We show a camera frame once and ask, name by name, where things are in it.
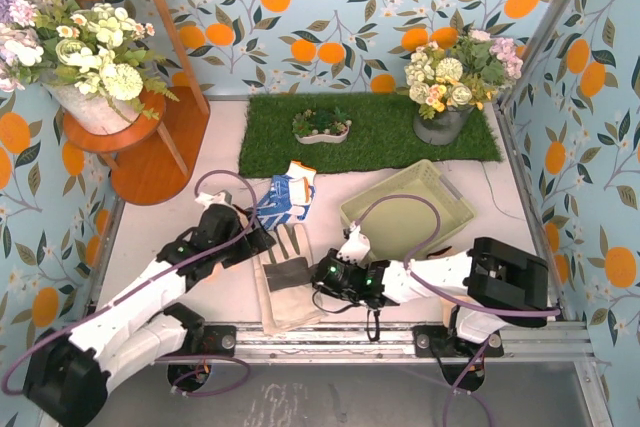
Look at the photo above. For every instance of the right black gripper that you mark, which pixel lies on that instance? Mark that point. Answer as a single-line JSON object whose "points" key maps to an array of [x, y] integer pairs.
{"points": [[322, 276]]}

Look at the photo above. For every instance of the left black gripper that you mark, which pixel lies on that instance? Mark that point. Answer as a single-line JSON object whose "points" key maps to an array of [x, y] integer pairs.
{"points": [[255, 240]]}

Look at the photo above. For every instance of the grey striped canvas glove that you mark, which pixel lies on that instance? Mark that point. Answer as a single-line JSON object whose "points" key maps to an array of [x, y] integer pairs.
{"points": [[283, 281]]}

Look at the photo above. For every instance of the blue white knit gloves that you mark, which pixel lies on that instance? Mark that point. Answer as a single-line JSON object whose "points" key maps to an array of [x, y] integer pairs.
{"points": [[289, 197]]}

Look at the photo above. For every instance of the cream glove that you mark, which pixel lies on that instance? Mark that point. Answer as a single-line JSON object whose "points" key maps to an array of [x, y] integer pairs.
{"points": [[447, 309]]}

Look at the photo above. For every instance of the green plastic storage basket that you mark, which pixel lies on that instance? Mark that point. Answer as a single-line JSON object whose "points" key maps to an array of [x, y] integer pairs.
{"points": [[413, 205]]}

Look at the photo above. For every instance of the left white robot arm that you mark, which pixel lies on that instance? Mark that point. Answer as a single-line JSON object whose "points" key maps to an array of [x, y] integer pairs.
{"points": [[74, 372]]}

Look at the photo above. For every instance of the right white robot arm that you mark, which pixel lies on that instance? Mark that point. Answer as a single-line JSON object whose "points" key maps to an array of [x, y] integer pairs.
{"points": [[490, 286]]}

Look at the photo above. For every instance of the wooden tiered plant stand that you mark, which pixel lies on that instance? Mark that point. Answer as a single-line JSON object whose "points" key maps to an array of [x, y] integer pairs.
{"points": [[153, 160]]}

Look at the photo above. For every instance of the white succulent planter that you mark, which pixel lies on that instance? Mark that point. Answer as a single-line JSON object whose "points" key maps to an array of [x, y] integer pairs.
{"points": [[314, 126]]}

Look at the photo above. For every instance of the green artificial grass mat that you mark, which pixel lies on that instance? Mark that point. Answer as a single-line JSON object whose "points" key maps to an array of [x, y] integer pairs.
{"points": [[381, 136]]}

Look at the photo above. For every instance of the white pot flower bouquet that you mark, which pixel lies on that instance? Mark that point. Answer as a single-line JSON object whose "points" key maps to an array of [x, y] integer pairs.
{"points": [[89, 59]]}

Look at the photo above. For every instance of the grey pot flower bouquet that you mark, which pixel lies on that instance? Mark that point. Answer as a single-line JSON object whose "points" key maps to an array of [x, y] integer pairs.
{"points": [[453, 73]]}

